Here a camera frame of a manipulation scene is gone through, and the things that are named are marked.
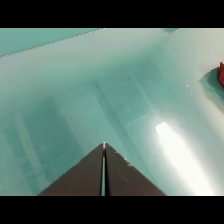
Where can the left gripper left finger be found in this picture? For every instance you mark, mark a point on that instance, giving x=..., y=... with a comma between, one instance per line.
x=85, y=176

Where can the red garment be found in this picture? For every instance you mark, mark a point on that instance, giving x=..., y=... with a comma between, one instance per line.
x=221, y=76

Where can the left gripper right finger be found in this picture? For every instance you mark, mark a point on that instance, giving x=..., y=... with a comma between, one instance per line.
x=128, y=178

